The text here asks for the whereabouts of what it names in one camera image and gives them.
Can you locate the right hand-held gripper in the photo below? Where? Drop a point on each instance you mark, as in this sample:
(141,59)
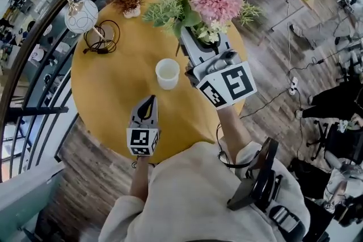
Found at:
(236,82)

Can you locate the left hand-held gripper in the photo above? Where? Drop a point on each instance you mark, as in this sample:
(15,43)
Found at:
(143,139)

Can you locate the white vase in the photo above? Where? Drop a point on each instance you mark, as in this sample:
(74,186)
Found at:
(168,73)

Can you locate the person's left forearm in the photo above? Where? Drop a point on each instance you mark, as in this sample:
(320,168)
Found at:
(140,178)

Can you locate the person's right forearm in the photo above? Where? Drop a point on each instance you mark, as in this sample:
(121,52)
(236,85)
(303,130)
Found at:
(232,133)

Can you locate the person's beige sweatshirt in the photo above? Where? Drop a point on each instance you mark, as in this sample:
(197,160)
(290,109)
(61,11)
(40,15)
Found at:
(187,195)

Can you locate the white power strip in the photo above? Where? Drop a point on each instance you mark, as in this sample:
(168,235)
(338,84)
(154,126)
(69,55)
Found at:
(293,85)

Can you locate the white globe table lamp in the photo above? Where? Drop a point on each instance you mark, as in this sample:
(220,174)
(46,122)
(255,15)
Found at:
(80,15)

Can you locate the black metal railing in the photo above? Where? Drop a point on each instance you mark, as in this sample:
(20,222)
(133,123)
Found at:
(34,45)

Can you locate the teal partition panel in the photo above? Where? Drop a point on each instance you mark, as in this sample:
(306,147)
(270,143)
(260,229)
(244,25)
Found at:
(25,198)

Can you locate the black office chair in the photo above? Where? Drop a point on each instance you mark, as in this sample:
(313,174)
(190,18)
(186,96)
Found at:
(340,141)

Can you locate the black chest harness mount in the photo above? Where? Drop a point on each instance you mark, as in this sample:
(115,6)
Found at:
(262,175)

